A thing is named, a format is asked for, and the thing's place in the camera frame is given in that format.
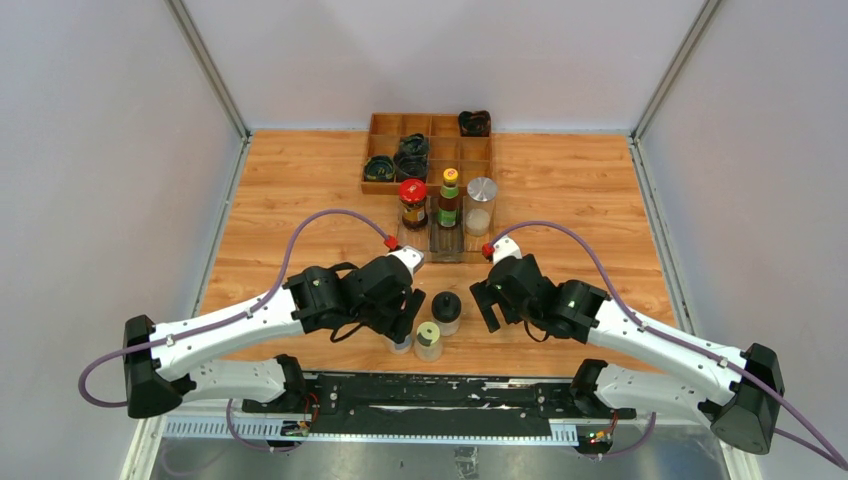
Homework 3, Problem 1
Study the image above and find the black lid grinder jar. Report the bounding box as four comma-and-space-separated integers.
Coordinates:
431, 291, 462, 336

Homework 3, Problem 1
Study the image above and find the black green coil middle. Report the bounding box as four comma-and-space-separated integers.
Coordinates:
396, 133, 430, 157

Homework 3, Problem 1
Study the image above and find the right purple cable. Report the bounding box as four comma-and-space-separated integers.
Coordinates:
480, 220, 848, 470

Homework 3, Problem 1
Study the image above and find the clear plastic organizer bin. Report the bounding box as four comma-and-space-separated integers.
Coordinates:
395, 196, 496, 264

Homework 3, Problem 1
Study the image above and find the wooden compartment tray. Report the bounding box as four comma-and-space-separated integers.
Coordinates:
359, 112, 496, 195

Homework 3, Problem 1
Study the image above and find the black coil top right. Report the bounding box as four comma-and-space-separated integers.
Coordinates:
457, 110, 491, 138

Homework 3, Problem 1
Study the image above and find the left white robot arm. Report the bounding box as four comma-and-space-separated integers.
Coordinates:
123, 247, 426, 419

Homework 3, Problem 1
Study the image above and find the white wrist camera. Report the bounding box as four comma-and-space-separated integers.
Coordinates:
491, 235, 523, 265
389, 246, 425, 277

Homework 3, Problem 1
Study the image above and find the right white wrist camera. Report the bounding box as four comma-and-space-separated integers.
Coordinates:
491, 235, 523, 265

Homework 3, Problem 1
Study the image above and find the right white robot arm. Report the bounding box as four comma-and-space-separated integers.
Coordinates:
469, 254, 785, 455

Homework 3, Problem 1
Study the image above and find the yellow lid spice jar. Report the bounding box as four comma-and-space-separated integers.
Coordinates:
413, 321, 443, 362

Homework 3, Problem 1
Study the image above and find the red lid chili jar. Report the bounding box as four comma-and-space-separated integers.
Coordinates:
398, 179, 428, 231

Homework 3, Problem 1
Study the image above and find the black coil lower middle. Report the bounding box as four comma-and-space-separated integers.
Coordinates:
393, 154, 429, 183

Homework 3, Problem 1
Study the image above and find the large silver lid jar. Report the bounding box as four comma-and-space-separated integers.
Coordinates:
463, 176, 498, 237

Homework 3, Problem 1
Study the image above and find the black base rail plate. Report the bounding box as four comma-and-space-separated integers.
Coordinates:
158, 368, 737, 446

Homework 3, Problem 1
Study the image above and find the yellow cap sauce bottle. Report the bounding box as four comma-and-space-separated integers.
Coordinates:
437, 168, 460, 229

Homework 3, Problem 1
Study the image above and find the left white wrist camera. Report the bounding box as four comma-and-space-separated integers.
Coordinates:
389, 246, 425, 277

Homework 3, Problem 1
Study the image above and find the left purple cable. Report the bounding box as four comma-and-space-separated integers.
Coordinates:
78, 209, 399, 409

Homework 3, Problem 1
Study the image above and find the silver lid spice jar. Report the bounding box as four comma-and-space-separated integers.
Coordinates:
385, 336, 413, 355

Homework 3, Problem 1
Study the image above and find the purple cable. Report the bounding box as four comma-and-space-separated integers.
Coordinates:
480, 220, 848, 470
78, 209, 399, 409

